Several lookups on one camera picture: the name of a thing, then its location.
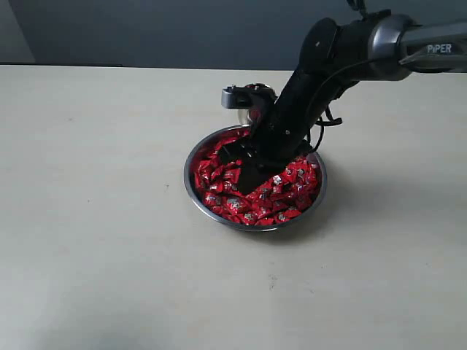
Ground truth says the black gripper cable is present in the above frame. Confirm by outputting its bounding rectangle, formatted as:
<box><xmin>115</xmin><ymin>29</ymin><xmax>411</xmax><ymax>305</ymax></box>
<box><xmin>306</xmin><ymin>58</ymin><xmax>377</xmax><ymax>152</ymax></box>

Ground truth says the round steel bowl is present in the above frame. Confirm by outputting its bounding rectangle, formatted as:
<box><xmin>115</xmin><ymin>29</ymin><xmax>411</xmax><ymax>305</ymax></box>
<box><xmin>183</xmin><ymin>125</ymin><xmax>328</xmax><ymax>233</ymax></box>

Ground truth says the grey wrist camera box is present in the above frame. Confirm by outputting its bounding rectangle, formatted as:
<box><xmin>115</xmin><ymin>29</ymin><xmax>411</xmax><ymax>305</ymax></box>
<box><xmin>221</xmin><ymin>85</ymin><xmax>276</xmax><ymax>109</ymax></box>

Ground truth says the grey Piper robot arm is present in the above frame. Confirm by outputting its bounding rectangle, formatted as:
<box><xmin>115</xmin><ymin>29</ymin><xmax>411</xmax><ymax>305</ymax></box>
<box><xmin>220</xmin><ymin>10</ymin><xmax>466</xmax><ymax>195</ymax></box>

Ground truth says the shiny steel cup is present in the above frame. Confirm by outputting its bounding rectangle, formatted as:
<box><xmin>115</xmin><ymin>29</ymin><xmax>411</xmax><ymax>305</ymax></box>
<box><xmin>237</xmin><ymin>86</ymin><xmax>277</xmax><ymax>125</ymax></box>

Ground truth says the red candy front right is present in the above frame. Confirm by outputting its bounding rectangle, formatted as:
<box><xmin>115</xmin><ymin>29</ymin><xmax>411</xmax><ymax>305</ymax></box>
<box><xmin>274</xmin><ymin>207</ymin><xmax>301</xmax><ymax>224</ymax></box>

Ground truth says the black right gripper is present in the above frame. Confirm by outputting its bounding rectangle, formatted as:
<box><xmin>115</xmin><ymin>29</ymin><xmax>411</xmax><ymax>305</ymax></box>
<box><xmin>218</xmin><ymin>18</ymin><xmax>372</xmax><ymax>195</ymax></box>

